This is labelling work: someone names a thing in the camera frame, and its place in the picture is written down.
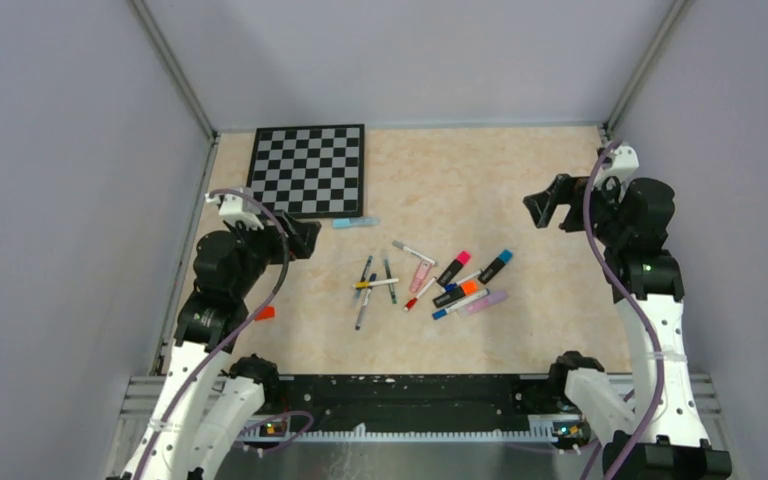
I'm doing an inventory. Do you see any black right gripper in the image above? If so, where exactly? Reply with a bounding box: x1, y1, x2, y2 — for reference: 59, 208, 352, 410
524, 172, 628, 247

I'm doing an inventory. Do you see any light blue correction tape pen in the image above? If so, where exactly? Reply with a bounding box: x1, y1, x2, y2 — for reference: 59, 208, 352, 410
332, 216, 380, 230

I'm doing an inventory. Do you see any yellow capped white pen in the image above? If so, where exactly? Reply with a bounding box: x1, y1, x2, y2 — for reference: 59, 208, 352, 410
353, 277, 400, 290

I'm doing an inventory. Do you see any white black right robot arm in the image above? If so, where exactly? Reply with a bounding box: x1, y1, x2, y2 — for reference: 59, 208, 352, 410
523, 174, 733, 479

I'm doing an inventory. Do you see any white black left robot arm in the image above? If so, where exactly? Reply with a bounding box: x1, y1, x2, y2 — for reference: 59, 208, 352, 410
118, 212, 321, 479

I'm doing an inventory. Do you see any teal gel pen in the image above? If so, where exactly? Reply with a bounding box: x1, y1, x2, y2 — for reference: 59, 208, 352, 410
351, 255, 373, 308

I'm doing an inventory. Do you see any dark blue capped pen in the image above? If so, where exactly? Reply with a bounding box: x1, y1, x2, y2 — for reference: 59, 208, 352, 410
354, 273, 377, 331

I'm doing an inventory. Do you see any pink correction tape pen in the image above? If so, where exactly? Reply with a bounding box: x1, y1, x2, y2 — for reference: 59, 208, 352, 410
409, 260, 435, 294

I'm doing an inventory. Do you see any lilac highlighter pen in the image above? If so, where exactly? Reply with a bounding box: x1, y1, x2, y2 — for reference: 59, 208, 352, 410
462, 290, 508, 316

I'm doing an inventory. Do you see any black white checkerboard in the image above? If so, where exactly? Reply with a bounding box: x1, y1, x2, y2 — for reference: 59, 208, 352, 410
246, 124, 366, 219

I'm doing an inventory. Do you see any small orange block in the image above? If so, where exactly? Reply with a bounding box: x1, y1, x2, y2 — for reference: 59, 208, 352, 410
254, 305, 276, 322

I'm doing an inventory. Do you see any blue capped black highlighter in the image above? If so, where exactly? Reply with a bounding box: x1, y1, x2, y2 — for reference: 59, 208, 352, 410
477, 249, 513, 285

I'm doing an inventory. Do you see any grey capped white marker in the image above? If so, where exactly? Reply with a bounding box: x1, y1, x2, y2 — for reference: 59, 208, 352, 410
391, 240, 438, 266

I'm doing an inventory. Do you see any pink capped black highlighter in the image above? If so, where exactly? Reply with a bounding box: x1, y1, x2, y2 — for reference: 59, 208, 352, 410
436, 250, 471, 287

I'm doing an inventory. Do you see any orange capped black highlighter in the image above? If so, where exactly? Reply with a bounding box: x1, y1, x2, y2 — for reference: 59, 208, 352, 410
433, 280, 479, 309

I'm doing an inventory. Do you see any blue capped white marker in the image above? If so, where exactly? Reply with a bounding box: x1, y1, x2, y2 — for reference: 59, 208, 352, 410
431, 289, 490, 320

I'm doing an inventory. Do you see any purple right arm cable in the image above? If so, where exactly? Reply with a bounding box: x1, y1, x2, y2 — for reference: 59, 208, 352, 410
579, 139, 665, 480

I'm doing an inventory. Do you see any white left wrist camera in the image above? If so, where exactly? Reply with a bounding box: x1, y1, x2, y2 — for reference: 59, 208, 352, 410
205, 188, 265, 231

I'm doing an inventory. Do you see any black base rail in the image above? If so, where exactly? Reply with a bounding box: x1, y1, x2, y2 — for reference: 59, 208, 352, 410
257, 374, 578, 433

